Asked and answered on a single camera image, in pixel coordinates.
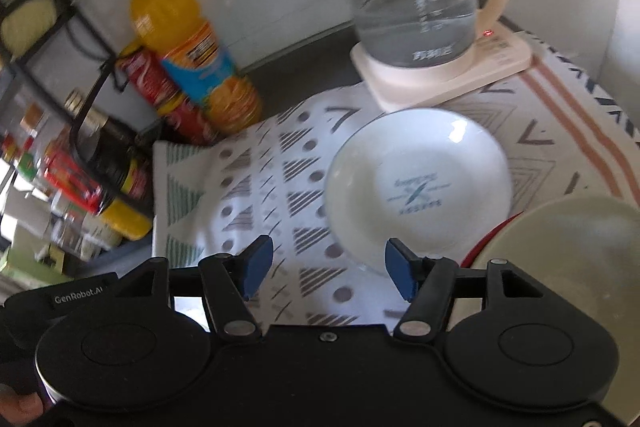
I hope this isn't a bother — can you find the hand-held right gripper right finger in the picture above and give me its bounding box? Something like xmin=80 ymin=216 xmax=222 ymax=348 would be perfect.
xmin=384 ymin=237 xmax=546 ymax=340

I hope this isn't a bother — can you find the cream ceramic bowl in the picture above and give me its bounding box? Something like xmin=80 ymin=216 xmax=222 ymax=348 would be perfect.
xmin=470 ymin=194 xmax=640 ymax=427

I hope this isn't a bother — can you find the patterned fringed tablecloth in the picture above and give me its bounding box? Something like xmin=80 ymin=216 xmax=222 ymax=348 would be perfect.
xmin=150 ymin=19 xmax=640 ymax=329

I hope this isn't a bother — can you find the large soy sauce bottle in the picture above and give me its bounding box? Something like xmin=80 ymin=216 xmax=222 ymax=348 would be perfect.
xmin=63 ymin=89 xmax=154 ymax=242

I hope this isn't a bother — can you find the orange juice bottle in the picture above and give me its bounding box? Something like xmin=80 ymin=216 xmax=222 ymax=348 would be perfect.
xmin=122 ymin=0 xmax=264 ymax=136

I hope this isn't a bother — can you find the green cardboard box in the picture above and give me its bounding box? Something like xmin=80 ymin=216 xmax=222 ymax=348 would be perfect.
xmin=0 ymin=246 xmax=72 ymax=289

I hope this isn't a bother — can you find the person's left hand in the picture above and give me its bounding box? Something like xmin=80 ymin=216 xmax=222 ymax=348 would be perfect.
xmin=0 ymin=382 xmax=47 ymax=427

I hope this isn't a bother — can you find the red label sauce bottle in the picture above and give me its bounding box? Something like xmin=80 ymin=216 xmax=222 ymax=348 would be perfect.
xmin=42 ymin=141 xmax=104 ymax=214

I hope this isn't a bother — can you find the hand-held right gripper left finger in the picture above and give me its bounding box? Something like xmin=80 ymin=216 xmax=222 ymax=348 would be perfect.
xmin=114 ymin=234 xmax=275 ymax=341

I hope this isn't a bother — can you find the small white plate cross print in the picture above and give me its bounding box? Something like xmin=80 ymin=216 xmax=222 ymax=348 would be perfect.
xmin=324 ymin=109 xmax=514 ymax=279

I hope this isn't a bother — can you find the cream kettle base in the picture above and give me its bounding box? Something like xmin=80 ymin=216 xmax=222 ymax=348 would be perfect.
xmin=349 ymin=23 xmax=535 ymax=114

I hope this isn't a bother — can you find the black metal shelf rack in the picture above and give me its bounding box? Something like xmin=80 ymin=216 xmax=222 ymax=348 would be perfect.
xmin=0 ymin=0 xmax=157 ymax=210

